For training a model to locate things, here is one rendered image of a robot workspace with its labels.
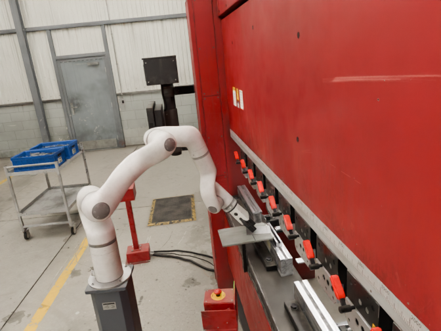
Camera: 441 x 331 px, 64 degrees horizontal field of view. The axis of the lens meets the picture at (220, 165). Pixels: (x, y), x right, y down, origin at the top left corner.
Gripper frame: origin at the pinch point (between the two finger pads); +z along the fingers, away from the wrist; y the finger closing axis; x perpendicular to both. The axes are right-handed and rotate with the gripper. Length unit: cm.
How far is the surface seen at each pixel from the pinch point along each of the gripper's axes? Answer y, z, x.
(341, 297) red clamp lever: -93, -7, -30
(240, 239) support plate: -8.3, -2.0, 7.1
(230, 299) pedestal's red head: -27.0, 10.3, 26.6
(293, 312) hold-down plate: -53, 18, -1
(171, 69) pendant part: 92, -93, -17
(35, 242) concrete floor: 200, -83, 259
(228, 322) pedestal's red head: -37.8, 12.3, 29.9
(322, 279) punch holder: -75, -2, -26
